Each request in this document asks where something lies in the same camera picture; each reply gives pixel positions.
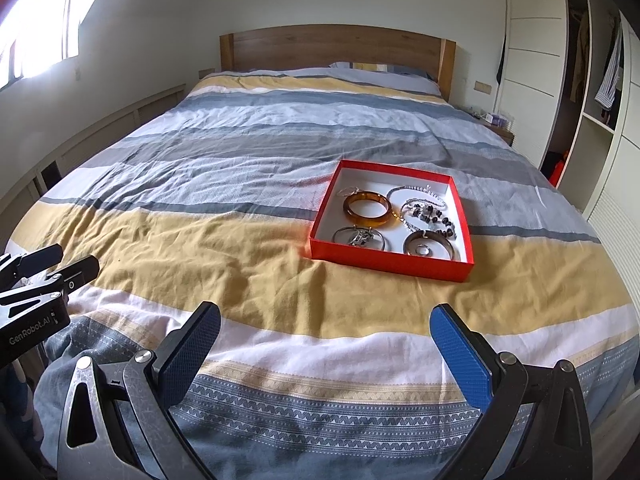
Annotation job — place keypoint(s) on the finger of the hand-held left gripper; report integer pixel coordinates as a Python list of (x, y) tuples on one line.
[(42, 256), (80, 269)]

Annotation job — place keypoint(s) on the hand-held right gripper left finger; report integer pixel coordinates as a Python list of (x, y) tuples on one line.
[(192, 355)]

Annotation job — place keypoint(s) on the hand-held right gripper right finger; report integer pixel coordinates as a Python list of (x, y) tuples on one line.
[(462, 360)]

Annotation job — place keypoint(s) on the red jewelry box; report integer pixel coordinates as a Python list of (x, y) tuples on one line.
[(390, 262)]

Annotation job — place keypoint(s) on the dark blue cloth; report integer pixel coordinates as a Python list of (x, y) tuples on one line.
[(15, 410)]

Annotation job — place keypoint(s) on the wide silver bangle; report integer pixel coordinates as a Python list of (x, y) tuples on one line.
[(440, 255)]

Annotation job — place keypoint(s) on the thin silver bangle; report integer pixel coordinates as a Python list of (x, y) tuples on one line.
[(382, 242)]

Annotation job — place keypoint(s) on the amber bangle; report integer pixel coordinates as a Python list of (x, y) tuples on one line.
[(367, 220)]

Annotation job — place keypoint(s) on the striped bed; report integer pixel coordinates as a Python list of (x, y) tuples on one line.
[(250, 185)]

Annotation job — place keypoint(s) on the thin silver hoop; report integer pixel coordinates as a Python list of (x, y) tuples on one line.
[(350, 191)]

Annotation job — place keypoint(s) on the red bag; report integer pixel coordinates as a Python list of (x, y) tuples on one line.
[(555, 172)]

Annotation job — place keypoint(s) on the wooden nightstand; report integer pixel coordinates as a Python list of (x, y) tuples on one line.
[(502, 132)]

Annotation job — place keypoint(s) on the small purple white box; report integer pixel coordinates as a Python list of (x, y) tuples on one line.
[(497, 120)]

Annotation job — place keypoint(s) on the window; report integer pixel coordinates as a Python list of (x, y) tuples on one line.
[(45, 10)]

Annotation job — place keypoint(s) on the striped pillow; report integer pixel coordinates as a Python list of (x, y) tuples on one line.
[(400, 70)]

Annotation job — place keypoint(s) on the striped hanging shirt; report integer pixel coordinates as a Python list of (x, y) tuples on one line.
[(607, 80)]

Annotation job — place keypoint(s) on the brown hanging garment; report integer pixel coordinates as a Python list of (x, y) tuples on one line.
[(582, 55)]

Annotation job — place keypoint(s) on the wooden headboard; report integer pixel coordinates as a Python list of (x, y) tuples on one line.
[(325, 47)]

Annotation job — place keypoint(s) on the white wardrobe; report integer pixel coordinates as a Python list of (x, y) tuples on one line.
[(535, 35)]

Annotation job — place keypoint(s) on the wooden wall switch plate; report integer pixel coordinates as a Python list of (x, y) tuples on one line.
[(481, 87), (206, 73)]

